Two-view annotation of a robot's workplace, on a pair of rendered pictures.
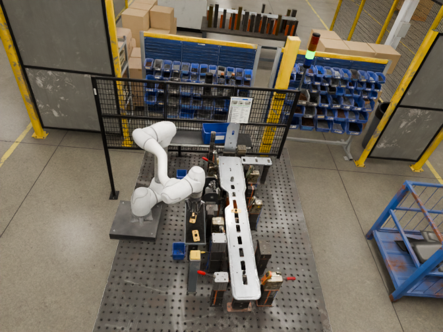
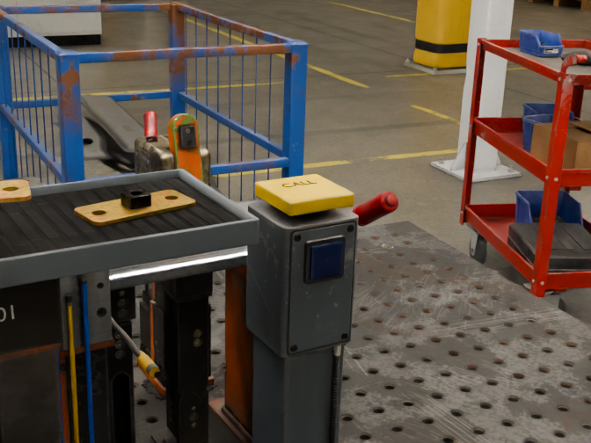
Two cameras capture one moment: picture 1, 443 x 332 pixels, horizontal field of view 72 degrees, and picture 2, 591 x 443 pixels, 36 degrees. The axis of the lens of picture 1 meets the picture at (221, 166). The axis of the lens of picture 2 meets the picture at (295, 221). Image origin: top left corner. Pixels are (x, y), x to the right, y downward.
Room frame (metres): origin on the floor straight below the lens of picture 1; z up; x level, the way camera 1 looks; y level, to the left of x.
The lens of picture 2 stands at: (1.31, 0.72, 1.38)
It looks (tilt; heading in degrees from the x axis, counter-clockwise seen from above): 20 degrees down; 249
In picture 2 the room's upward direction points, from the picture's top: 2 degrees clockwise
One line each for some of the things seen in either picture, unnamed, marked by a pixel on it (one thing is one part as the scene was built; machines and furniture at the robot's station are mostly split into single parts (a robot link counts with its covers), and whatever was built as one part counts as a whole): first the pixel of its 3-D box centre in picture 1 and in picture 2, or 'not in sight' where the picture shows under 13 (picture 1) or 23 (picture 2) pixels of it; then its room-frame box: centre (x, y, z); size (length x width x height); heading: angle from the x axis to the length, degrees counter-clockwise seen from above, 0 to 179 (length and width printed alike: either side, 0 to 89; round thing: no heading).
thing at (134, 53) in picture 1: (132, 64); not in sight; (4.82, 1.74, 0.52); 1.21 x 0.81 x 1.05; 10
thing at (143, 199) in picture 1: (142, 199); not in sight; (1.63, 0.60, 0.92); 0.18 x 0.16 x 0.22; 141
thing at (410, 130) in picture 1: (423, 110); not in sight; (3.79, -2.54, 1.00); 1.04 x 0.14 x 2.00; 96
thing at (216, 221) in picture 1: (215, 236); not in sight; (1.41, -0.04, 0.89); 0.13 x 0.11 x 0.38; 100
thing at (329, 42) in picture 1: (338, 81); not in sight; (5.07, -1.75, 0.68); 1.20 x 0.80 x 1.35; 98
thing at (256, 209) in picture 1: (253, 215); not in sight; (1.69, -0.33, 0.87); 0.12 x 0.09 x 0.35; 100
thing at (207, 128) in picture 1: (218, 133); not in sight; (2.47, 0.08, 1.10); 0.30 x 0.17 x 0.13; 107
